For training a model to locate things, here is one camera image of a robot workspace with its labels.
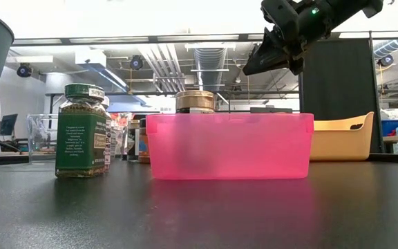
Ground black laptop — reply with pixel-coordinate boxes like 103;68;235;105
249;107;294;114

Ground silver flexible air duct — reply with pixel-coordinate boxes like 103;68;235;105
193;47;227;91

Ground bagel seasoning jar white lid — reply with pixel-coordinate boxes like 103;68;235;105
100;95;113;172

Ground furikake jar tan lid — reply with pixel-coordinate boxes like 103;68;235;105
126;119;141;162
175;89;216;114

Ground pink plastic bin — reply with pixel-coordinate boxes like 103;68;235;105
146;112;315;181

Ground yellow plastic bin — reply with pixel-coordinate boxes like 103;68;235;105
309;111;375;163

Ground round black ceiling fixture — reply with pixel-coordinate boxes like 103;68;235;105
16;63;33;78
378;54;394;68
129;55;144;71

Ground green lid herb jar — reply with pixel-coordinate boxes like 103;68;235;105
54;82;108;179

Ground black monitor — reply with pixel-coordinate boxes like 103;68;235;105
0;113;19;137

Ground clear plastic bin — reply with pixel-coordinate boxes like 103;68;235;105
26;113;131;163

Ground colourful floral bag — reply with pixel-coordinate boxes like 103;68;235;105
108;112;134;129

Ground silver spiral air duct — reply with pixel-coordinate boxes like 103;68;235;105
373;38;398;59

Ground black divider panel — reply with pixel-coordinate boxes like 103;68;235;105
298;31;383;155

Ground blue storage bin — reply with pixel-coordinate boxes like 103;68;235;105
381;119;398;137

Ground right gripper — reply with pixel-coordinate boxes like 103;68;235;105
243;0;324;75

